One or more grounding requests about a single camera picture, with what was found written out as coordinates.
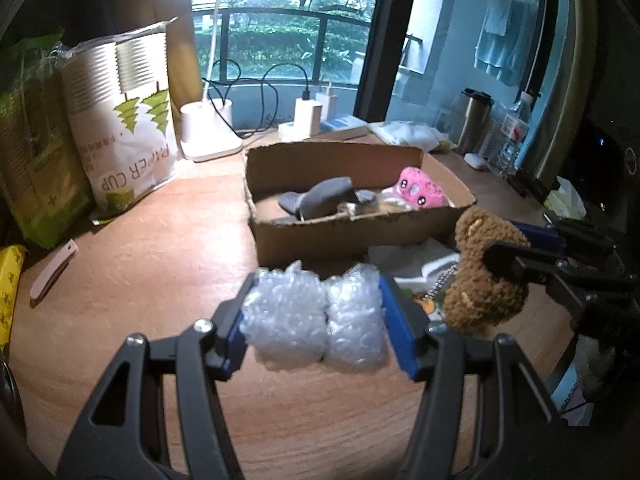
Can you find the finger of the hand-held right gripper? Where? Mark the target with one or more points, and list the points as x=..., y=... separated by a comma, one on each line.
x=520, y=262
x=542, y=237

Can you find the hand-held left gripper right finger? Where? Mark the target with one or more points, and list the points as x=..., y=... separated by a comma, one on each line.
x=400, y=330

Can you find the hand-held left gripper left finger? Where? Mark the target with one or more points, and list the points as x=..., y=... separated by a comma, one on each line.
x=232, y=340

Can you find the brown plush toy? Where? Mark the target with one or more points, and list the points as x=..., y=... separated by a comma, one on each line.
x=480, y=295

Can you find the bubble wrap bundle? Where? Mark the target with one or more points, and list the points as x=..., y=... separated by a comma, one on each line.
x=310, y=320

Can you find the cardboard box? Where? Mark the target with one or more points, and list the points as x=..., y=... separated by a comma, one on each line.
x=325, y=240

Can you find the pink plush toy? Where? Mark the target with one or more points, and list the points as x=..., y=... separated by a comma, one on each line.
x=420, y=187

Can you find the grey plush toy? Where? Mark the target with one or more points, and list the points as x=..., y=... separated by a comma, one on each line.
x=325, y=197

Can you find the tissue box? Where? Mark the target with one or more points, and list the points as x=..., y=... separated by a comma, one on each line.
x=565, y=202

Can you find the black small object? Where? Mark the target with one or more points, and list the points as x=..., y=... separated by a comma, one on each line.
x=530, y=182

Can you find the white earbuds case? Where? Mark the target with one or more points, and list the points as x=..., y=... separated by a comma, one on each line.
x=475, y=161

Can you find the clear water bottle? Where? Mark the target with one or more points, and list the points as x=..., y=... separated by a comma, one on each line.
x=511, y=140

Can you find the black appliance with lights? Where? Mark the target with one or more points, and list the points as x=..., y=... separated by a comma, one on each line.
x=615, y=160

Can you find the steel thermos cup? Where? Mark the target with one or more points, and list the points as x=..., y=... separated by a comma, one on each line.
x=475, y=125

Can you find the white plastic bag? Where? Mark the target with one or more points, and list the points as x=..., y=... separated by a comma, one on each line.
x=410, y=135

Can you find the white folding knife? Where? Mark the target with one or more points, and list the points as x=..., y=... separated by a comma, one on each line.
x=52, y=272

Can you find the hanging light blue towel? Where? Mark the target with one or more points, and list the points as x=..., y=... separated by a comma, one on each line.
x=500, y=40

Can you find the white desk lamp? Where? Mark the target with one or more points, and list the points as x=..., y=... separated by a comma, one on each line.
x=210, y=130

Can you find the blue and white box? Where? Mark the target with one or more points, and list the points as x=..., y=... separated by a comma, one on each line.
x=345, y=126

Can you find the white power strip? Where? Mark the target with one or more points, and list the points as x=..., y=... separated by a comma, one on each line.
x=286, y=131

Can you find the yellow tissue pack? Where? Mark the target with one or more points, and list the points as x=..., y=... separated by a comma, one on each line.
x=10, y=290

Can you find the large white charger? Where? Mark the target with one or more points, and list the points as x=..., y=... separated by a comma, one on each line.
x=307, y=117

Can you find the small white charger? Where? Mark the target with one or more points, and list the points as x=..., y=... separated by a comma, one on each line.
x=327, y=102

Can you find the white paper cup pack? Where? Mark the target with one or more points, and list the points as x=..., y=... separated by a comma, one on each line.
x=125, y=125

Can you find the green paper cup pack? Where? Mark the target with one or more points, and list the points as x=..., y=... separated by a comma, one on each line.
x=40, y=170

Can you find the beige curtain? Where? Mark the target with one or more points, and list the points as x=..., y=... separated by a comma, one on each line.
x=182, y=60

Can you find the black balcony railing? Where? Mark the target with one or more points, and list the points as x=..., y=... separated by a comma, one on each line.
x=300, y=15

